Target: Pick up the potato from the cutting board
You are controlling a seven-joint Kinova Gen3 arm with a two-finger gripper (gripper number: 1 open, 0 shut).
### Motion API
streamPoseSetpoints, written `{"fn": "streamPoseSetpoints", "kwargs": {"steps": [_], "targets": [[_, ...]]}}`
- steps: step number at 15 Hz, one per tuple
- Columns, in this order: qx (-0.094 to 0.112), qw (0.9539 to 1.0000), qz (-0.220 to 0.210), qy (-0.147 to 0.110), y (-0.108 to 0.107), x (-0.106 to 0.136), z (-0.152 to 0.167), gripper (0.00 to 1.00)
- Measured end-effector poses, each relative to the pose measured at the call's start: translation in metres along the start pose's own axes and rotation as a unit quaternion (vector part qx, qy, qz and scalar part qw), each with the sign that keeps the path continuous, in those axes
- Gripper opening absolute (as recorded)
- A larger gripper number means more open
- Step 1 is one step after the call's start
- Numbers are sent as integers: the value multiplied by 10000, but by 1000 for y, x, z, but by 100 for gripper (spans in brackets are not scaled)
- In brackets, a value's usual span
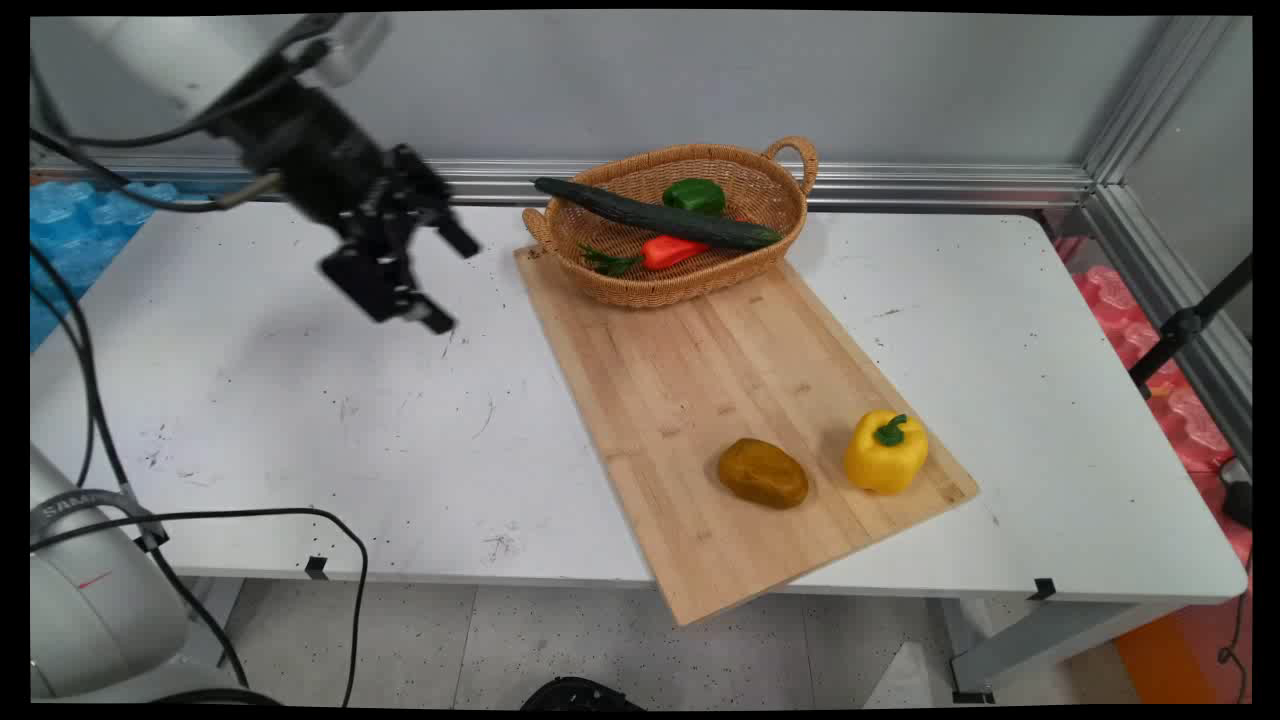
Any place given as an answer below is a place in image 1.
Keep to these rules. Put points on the blue foam mat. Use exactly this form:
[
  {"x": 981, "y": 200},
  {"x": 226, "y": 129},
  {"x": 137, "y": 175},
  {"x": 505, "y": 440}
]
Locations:
[{"x": 75, "y": 235}]

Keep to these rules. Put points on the grey table leg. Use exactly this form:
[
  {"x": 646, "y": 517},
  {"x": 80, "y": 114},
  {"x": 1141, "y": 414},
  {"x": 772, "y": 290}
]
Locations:
[{"x": 1050, "y": 640}]

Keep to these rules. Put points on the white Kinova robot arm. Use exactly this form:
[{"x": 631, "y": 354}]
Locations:
[{"x": 150, "y": 60}]

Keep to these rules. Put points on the wooden cutting board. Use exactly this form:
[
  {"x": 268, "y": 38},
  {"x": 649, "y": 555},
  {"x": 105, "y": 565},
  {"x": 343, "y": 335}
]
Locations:
[{"x": 720, "y": 400}]

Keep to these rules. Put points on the pink foam mat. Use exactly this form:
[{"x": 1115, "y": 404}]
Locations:
[{"x": 1190, "y": 410}]

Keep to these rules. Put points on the aluminium frame rail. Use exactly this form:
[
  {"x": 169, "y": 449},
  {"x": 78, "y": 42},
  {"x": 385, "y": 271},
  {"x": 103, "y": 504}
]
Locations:
[
  {"x": 1150, "y": 150},
  {"x": 900, "y": 185}
]

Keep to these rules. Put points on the brown potato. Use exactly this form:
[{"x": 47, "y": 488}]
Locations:
[{"x": 762, "y": 473}]

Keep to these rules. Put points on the yellow bell pepper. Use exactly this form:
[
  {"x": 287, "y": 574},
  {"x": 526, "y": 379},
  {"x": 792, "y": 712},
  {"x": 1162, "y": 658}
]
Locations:
[{"x": 885, "y": 455}]

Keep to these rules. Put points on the orange carrot with green top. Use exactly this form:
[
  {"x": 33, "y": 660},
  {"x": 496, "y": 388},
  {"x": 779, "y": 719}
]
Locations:
[{"x": 668, "y": 251}]

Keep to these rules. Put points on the green bell pepper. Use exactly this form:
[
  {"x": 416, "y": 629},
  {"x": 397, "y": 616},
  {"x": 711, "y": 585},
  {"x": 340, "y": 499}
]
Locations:
[{"x": 695, "y": 195}]

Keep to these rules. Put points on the long dark green cucumber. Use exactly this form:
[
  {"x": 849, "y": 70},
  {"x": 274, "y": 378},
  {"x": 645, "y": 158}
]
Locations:
[{"x": 660, "y": 217}]

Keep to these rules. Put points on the black tape mark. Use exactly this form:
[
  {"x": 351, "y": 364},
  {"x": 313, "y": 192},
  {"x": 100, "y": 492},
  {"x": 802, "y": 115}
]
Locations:
[
  {"x": 1042, "y": 589},
  {"x": 316, "y": 568}
]

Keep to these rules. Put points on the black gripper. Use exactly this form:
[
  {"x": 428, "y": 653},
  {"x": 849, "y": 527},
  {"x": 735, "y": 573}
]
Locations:
[{"x": 320, "y": 160}]

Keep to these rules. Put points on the black round object on floor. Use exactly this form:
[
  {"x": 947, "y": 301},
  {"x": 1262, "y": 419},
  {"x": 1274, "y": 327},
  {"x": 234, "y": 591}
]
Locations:
[{"x": 580, "y": 695}]

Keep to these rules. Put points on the black tripod stand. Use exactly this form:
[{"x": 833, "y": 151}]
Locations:
[{"x": 1185, "y": 325}]

